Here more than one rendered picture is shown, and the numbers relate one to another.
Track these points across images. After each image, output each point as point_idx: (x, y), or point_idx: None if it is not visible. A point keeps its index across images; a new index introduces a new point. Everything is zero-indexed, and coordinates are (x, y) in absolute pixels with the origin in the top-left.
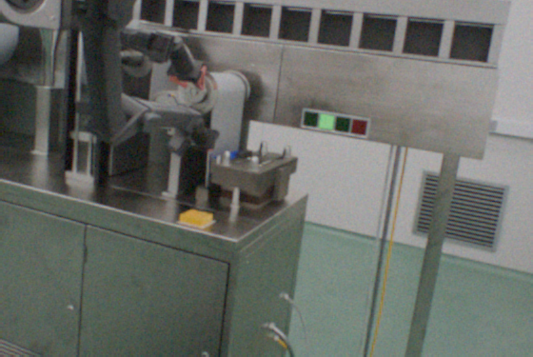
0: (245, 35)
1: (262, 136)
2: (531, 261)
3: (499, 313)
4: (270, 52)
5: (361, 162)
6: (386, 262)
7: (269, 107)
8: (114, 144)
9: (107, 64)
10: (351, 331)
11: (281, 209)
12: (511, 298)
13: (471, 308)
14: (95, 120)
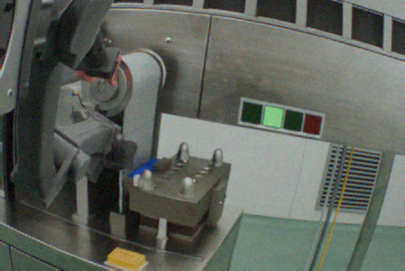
0: (157, 4)
1: None
2: (400, 216)
3: (378, 266)
4: (193, 23)
5: (266, 135)
6: (289, 241)
7: (192, 95)
8: (47, 205)
9: (45, 111)
10: None
11: (221, 238)
12: (386, 251)
13: (360, 268)
14: (24, 175)
